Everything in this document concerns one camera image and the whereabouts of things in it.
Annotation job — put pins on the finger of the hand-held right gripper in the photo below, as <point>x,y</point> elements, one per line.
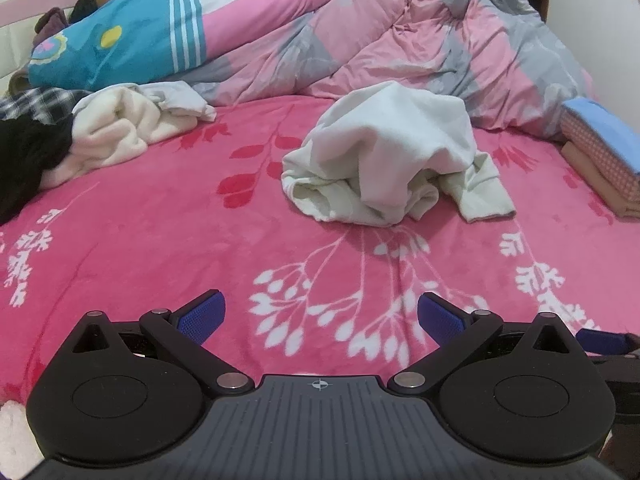
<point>605,342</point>

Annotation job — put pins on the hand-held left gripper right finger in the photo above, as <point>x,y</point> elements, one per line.
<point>440,317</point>

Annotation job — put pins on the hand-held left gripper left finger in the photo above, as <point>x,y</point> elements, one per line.
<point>202,315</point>

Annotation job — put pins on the white sweatshirt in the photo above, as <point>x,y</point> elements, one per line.
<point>390,135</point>

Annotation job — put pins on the pink floral blanket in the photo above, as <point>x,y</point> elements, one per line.
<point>175,240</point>

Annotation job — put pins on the cream fleece garment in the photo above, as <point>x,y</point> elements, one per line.
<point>115,125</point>

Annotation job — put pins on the black garment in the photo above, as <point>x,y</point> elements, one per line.
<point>25,160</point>

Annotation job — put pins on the pink grey quilt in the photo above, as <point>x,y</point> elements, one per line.
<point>400,50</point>

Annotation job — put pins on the plaid garment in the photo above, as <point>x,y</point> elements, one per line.
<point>30,102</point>

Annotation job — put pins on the teal striped pink pillow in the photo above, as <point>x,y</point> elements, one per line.
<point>140,35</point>

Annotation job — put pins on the purple cloth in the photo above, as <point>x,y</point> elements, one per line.
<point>52,22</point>

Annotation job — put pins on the dark haired doll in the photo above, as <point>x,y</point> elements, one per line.
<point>92,0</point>

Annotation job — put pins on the pink white headboard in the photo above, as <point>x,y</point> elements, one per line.
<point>20,10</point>

